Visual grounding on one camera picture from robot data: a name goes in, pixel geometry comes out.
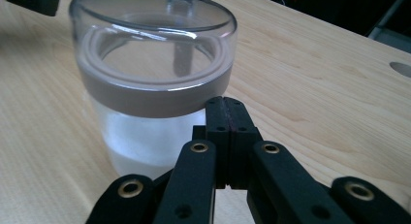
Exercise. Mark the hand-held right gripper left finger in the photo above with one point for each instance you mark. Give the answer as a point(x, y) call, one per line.
point(194, 185)

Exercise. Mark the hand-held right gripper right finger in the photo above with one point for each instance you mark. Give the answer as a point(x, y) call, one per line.
point(274, 185)

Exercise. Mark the clear jar with hinged lid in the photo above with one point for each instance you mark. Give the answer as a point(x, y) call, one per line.
point(151, 88)

